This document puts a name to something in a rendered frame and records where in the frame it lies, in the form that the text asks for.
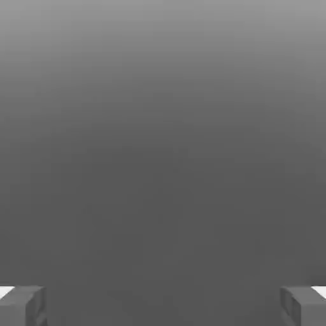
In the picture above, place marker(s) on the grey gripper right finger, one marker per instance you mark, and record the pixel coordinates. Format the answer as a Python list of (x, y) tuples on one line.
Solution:
[(305, 308)]

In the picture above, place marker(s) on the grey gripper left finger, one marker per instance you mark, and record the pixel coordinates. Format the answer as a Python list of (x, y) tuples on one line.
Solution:
[(20, 308)]

